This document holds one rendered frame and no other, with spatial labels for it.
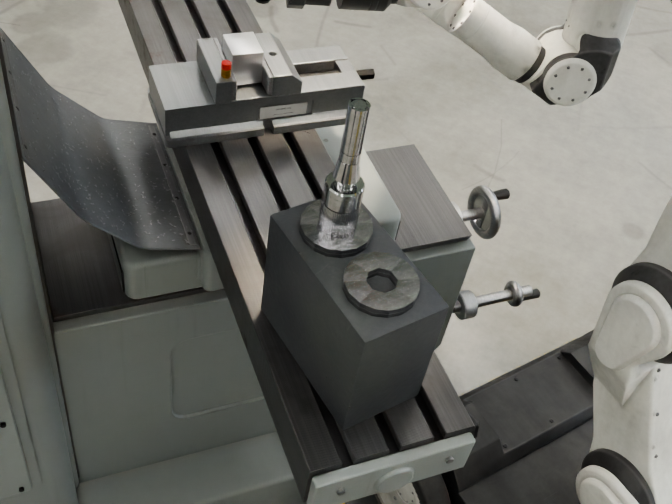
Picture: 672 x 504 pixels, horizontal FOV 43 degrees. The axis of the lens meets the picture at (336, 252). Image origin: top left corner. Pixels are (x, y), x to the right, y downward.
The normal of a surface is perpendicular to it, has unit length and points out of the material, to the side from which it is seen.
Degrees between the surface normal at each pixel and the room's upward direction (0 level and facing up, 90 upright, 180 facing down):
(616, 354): 90
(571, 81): 81
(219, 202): 0
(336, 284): 0
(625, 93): 0
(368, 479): 90
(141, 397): 90
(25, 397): 88
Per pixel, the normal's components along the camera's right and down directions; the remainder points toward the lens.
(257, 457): 0.13, -0.68
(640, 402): -0.84, 0.31
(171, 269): 0.35, 0.72
